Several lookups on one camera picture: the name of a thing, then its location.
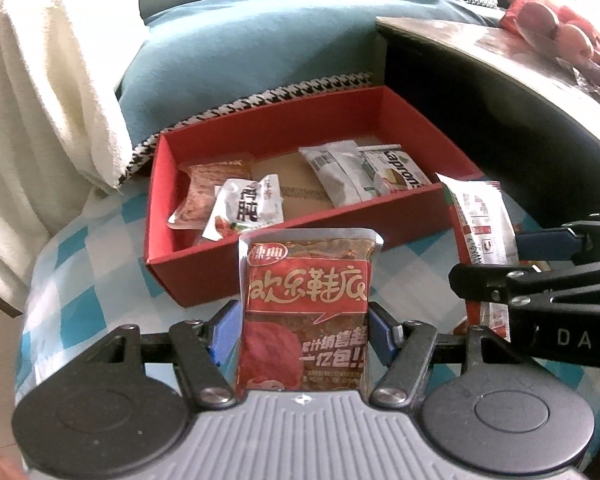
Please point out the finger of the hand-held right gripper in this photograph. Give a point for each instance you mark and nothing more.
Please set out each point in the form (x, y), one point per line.
(480, 282)
(545, 245)

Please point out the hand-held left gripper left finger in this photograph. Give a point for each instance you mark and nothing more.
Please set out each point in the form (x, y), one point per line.
(225, 332)

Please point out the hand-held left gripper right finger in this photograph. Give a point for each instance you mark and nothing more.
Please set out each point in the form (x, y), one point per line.
(380, 335)

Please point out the long white red packet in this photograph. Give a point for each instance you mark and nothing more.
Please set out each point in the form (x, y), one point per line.
(480, 220)

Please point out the dark red snack packet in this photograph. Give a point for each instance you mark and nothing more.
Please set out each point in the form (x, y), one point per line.
(305, 310)

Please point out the red cardboard box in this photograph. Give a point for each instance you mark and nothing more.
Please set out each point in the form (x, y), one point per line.
(410, 217)

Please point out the white brown snack packet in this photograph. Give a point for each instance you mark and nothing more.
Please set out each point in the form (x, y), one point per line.
(250, 205)

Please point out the yellow green cake packet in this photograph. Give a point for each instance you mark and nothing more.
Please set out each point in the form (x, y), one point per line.
(395, 175)

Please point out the orange brown snack packet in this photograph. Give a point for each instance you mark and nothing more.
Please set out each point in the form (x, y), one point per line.
(205, 185)

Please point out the blue checked cloth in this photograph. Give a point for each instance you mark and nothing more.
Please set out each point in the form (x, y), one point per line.
(95, 270)

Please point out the white barcode snack packet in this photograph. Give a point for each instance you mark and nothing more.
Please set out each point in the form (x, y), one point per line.
(330, 170)

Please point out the black table marble top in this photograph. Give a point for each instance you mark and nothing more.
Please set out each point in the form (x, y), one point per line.
(480, 45)

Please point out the red plastic bag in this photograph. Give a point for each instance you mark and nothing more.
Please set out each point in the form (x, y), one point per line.
(545, 15)

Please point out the teal cushion houndstooth trim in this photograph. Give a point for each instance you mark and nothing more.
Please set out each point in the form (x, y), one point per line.
(255, 50)

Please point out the white blanket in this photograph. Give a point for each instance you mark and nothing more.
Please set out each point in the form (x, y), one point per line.
(45, 85)

